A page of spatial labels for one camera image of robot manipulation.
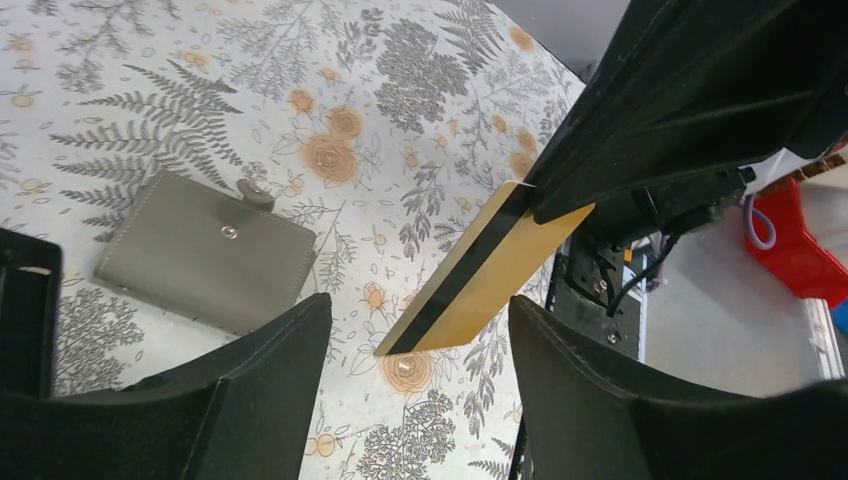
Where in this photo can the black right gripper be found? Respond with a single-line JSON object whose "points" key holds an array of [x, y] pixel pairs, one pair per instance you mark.
{"points": [[684, 88]]}

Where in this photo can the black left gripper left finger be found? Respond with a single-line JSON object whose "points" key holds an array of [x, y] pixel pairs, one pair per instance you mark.
{"points": [[241, 411]]}

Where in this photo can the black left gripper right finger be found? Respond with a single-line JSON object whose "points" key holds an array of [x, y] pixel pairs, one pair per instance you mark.
{"points": [[593, 413]]}

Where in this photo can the black plastic card tray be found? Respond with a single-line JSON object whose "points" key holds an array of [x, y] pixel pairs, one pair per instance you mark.
{"points": [[31, 271]]}

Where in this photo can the red plastic object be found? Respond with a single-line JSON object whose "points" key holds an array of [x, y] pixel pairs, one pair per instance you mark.
{"points": [[778, 238]]}

